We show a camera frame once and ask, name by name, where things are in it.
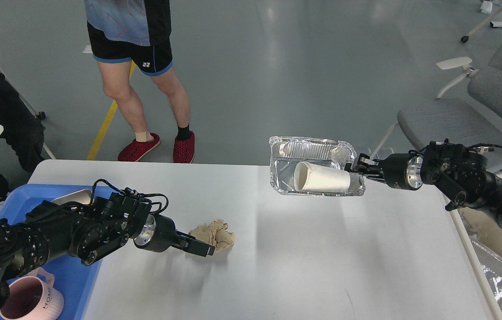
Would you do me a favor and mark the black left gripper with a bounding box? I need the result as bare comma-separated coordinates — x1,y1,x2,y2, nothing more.
134,214,216,257

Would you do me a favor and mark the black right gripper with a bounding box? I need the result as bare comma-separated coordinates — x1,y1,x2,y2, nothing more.
344,153,423,191

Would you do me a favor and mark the brown paper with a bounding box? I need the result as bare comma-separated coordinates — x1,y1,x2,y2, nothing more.
189,219,235,252

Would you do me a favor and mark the white paper cup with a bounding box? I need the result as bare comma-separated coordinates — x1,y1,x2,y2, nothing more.
293,161,356,193

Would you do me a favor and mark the aluminium foil tray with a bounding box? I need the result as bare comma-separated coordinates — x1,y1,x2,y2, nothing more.
269,136,365,197

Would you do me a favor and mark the stainless steel tray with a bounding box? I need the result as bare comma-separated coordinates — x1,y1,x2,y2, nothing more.
52,190,92,205

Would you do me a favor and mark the pink ribbed mug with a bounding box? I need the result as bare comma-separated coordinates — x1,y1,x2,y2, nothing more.
0,267,64,320

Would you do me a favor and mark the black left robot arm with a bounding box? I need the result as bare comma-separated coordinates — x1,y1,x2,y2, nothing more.
0,187,216,308

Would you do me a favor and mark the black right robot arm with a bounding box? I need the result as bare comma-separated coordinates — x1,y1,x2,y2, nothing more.
345,140,502,229

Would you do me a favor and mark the blue plastic bin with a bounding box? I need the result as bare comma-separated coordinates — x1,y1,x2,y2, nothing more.
0,184,100,320

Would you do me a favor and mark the cream plastic bin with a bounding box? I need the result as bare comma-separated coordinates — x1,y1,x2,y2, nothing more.
450,208,502,320

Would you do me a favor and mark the grey office chair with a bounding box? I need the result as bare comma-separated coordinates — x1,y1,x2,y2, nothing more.
371,45,502,172

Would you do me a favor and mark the foil tray in bin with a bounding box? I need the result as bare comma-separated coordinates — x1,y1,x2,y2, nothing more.
460,216,502,311

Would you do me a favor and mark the standing person in shorts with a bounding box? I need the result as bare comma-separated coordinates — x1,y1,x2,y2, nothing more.
84,0,195,163

